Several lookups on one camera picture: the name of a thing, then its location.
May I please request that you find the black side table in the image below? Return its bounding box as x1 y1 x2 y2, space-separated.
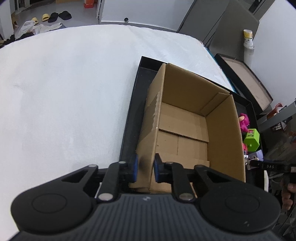
215 54 273 115

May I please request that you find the brown cardboard box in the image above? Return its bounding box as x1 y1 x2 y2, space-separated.
130 63 246 193

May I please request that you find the person's hand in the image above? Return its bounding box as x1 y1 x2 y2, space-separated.
281 183 294 211

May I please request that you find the black tray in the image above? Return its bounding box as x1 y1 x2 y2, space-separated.
120 57 264 188

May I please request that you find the pink toy figure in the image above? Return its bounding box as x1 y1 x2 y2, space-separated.
238 113 249 133

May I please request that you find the yellow lid white bottle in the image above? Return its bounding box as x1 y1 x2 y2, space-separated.
243 29 254 50

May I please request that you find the green cube toy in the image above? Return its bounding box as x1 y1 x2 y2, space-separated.
243 128 260 152

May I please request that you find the lavender sofa toy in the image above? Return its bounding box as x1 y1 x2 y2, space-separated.
248 150 263 161

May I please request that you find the orange box on floor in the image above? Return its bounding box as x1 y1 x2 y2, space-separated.
83 0 95 9

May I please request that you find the yellow slipper pair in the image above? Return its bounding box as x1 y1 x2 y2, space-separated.
31 13 50 26

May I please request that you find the black slipper pair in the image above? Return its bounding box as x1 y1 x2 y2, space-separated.
48 11 72 23

